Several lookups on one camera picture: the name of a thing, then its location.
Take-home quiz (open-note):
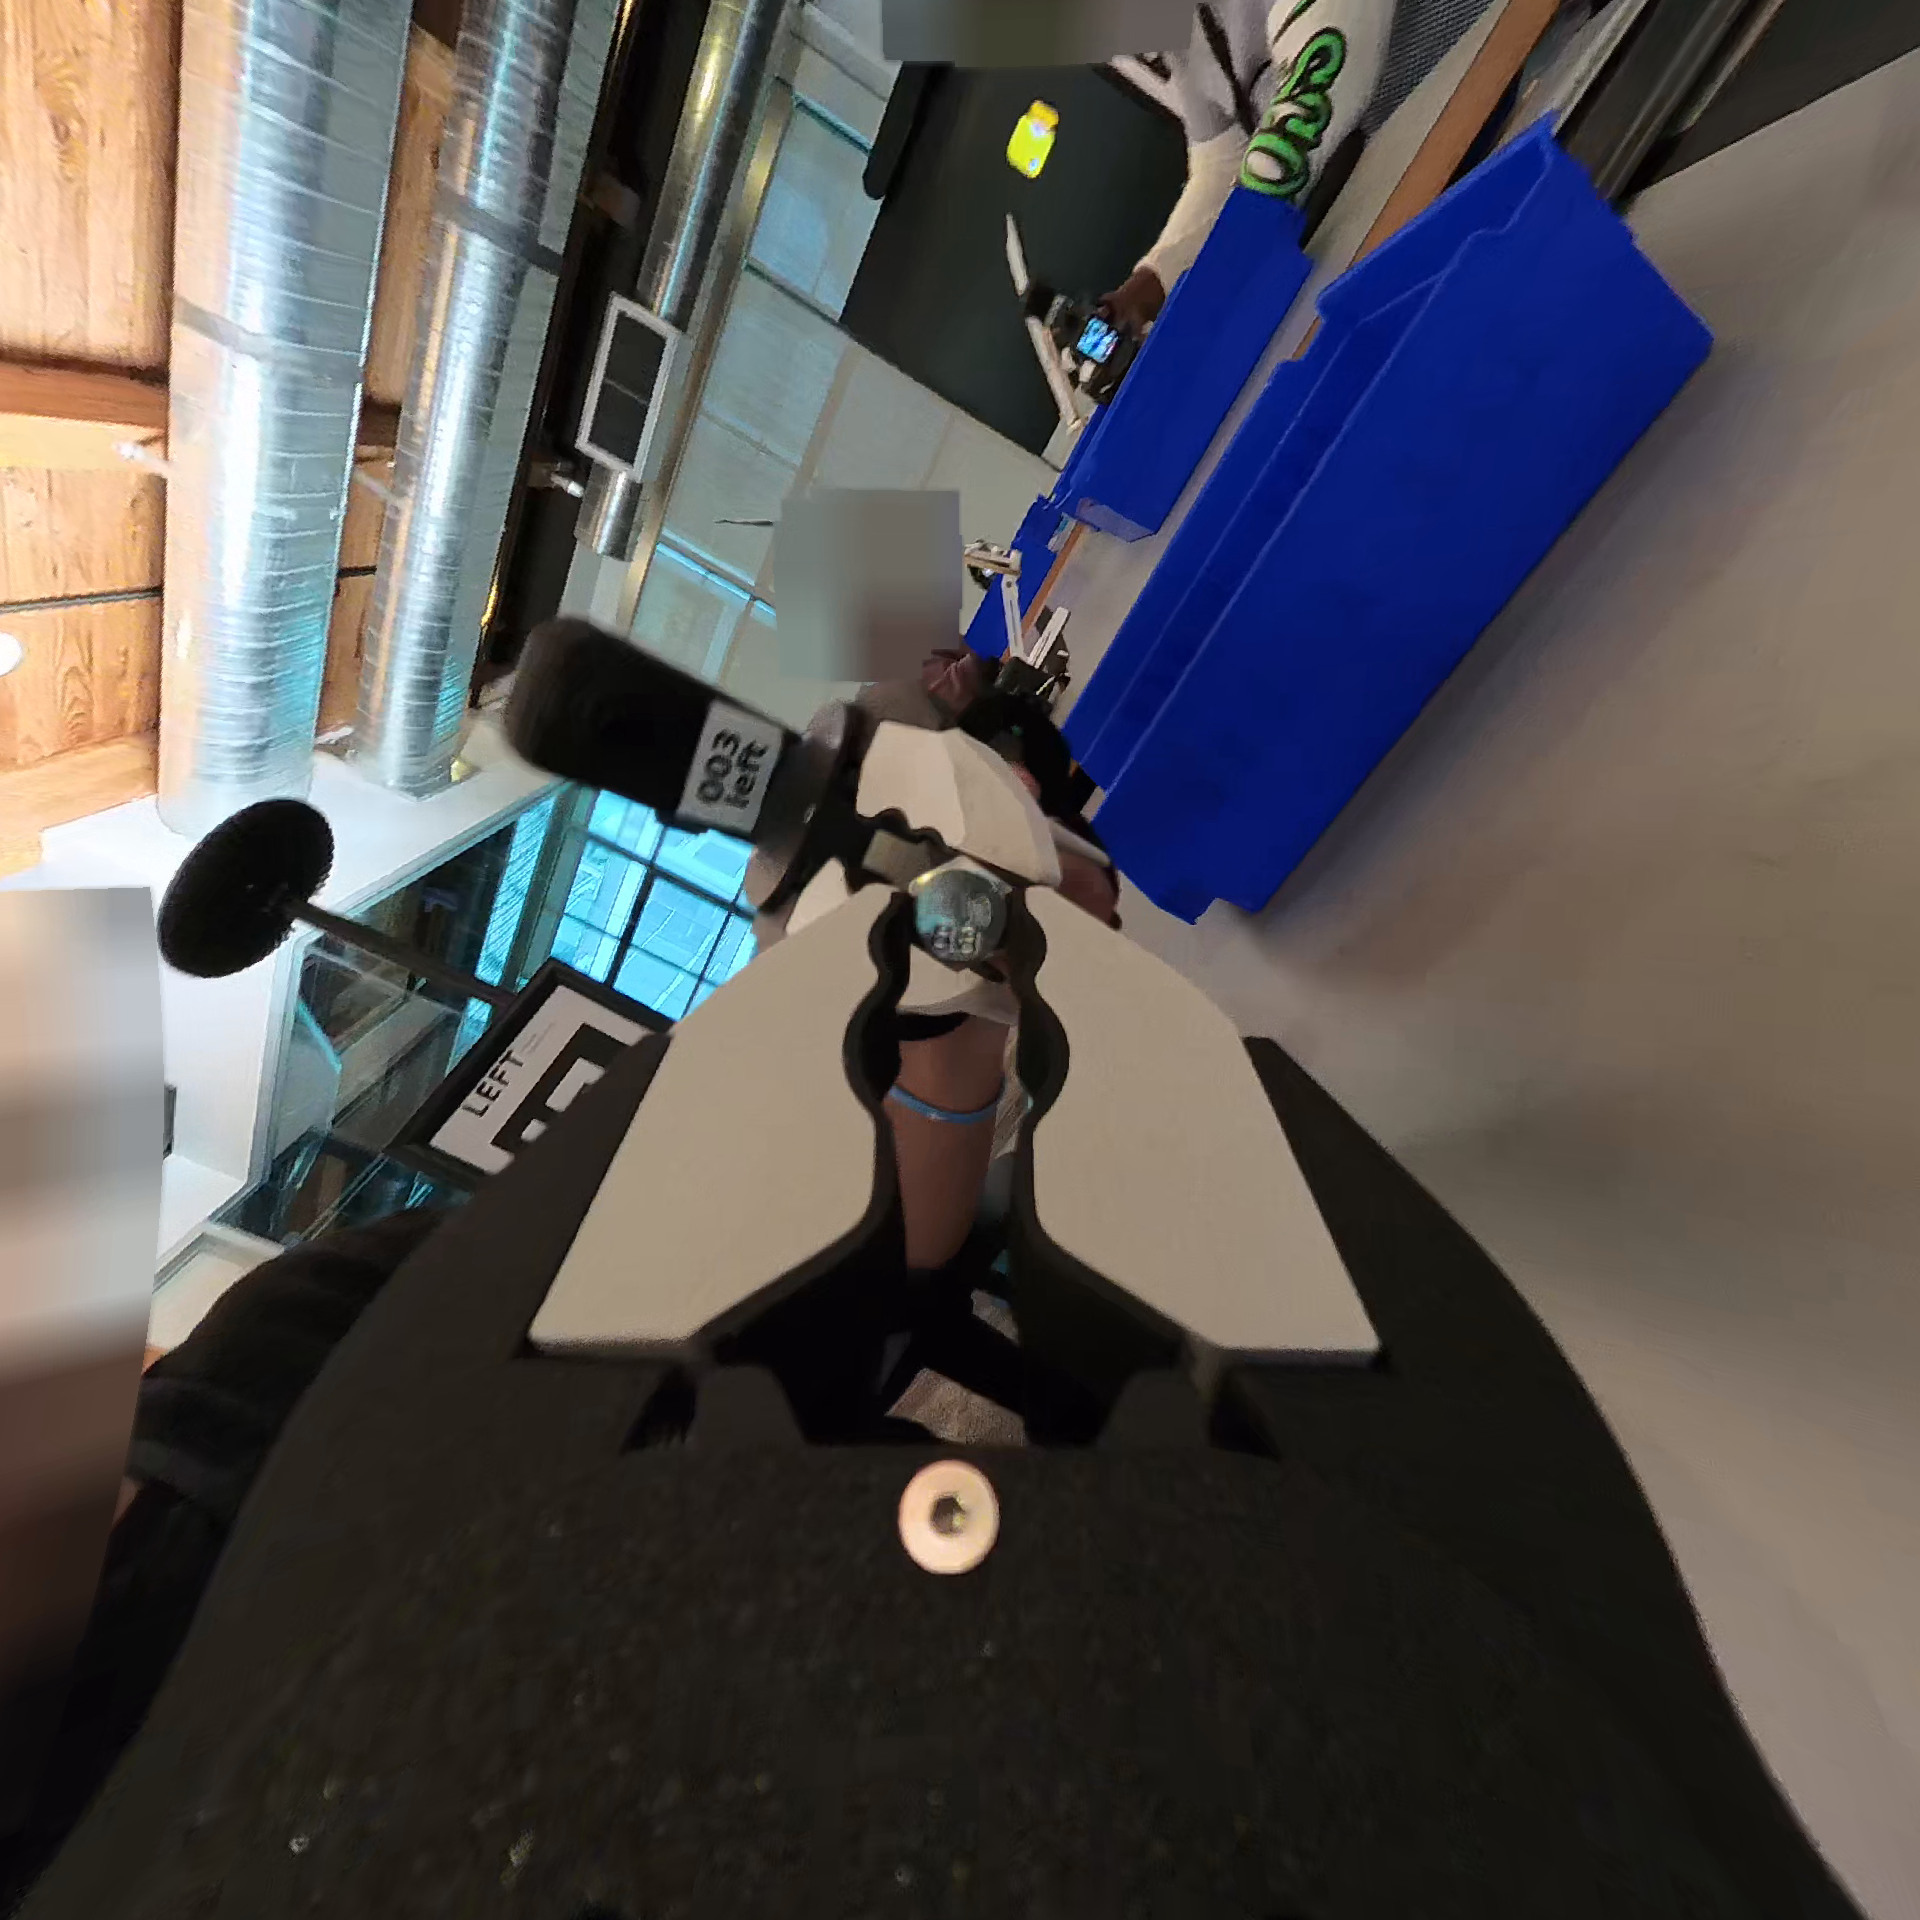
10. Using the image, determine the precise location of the wood-edged table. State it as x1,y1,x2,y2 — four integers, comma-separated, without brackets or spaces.
1303,0,1566,365

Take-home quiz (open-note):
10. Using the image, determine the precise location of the dark grey flat panel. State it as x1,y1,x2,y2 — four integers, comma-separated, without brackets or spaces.
1561,0,1920,215

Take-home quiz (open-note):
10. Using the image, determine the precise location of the silver spiral air duct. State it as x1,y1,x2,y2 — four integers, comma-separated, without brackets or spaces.
358,0,582,799
576,0,791,560
156,0,416,837

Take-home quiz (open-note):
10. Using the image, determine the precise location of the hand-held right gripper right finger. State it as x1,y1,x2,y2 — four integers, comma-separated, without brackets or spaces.
1002,889,1383,1452

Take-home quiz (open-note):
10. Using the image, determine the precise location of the black round-top stand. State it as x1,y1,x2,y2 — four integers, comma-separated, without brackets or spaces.
156,796,515,1010

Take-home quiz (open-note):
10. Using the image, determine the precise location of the person's black sweater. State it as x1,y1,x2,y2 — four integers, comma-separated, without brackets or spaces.
29,1200,498,1920

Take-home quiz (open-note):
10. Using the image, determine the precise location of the steel hex bolt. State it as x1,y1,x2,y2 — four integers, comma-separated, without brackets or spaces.
903,866,1012,963

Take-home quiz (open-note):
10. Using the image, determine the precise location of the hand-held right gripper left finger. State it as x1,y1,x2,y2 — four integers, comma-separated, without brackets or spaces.
528,885,912,1452

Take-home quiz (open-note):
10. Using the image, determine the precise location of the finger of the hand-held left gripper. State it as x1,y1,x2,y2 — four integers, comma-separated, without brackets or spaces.
851,719,1063,892
753,873,872,963

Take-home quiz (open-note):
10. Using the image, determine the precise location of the framed code sign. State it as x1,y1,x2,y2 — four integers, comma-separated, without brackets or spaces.
403,960,672,1192

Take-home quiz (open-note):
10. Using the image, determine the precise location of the dark wall screen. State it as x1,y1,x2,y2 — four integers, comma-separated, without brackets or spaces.
836,60,1206,462

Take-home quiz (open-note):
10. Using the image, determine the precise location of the person's left hand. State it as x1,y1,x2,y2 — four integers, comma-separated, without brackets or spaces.
1016,756,1126,933

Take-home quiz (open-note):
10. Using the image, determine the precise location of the white wall vent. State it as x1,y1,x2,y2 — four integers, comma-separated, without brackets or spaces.
573,292,685,472

